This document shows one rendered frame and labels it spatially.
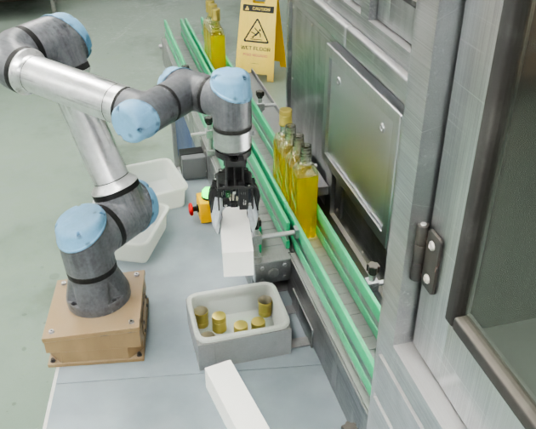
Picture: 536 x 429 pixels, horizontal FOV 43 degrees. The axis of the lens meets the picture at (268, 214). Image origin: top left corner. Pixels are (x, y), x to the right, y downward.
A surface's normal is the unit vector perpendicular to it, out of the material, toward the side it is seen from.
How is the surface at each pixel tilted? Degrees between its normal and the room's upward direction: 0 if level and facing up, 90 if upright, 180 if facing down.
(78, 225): 10
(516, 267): 90
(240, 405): 0
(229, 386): 0
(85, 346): 90
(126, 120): 92
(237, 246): 0
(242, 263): 90
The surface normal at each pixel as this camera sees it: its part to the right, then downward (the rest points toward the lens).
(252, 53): -0.29, 0.31
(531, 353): -0.97, 0.14
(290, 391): 0.00, -0.84
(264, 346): 0.26, 0.52
